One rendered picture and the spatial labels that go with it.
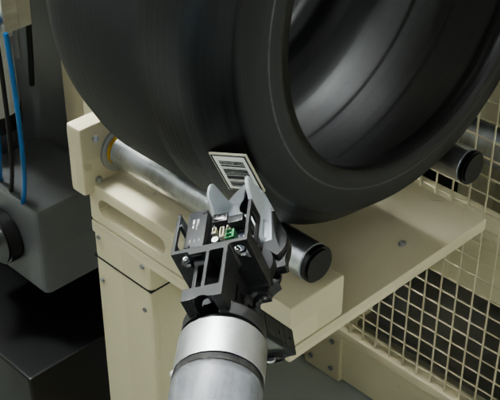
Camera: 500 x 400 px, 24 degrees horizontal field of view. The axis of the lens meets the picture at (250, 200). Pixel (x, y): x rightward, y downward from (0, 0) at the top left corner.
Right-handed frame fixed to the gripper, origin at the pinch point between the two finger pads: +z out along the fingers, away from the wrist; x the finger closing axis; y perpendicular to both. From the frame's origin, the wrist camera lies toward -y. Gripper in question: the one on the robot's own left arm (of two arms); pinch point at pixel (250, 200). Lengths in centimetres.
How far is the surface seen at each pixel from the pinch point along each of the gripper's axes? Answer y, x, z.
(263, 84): 10.8, -5.0, 2.7
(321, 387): -110, 31, 70
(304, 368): -109, 35, 75
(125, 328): -46, 40, 33
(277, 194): -3.3, -1.4, 4.0
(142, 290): -38, 34, 31
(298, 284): -18.5, 1.7, 6.3
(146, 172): -9.8, 19.0, 21.6
